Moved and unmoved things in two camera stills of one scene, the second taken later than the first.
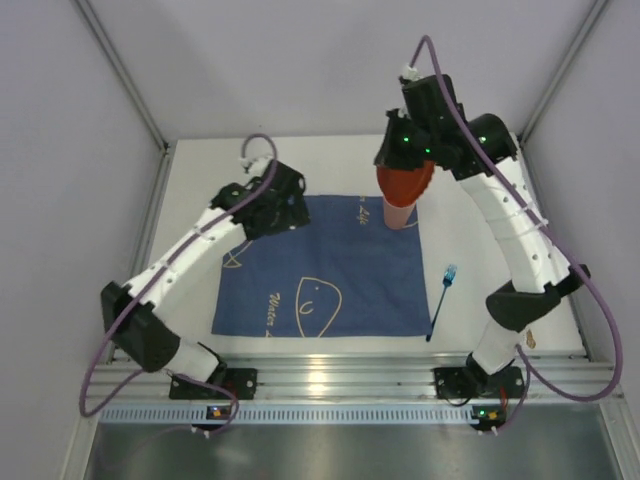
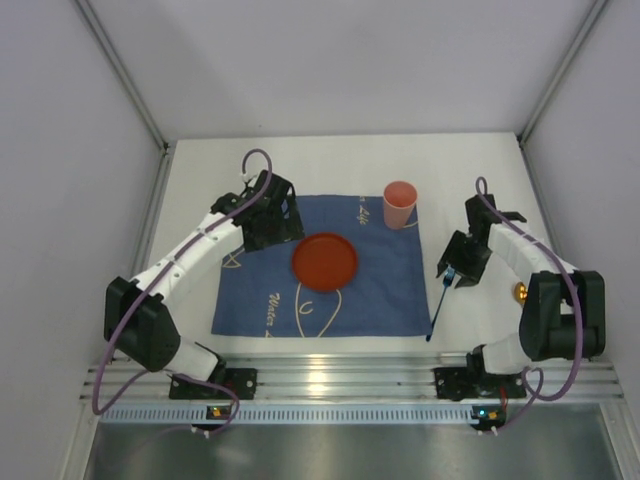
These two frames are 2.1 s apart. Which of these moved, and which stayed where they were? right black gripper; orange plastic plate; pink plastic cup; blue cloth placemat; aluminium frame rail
Moved: right black gripper; orange plastic plate
Stayed: pink plastic cup; aluminium frame rail; blue cloth placemat
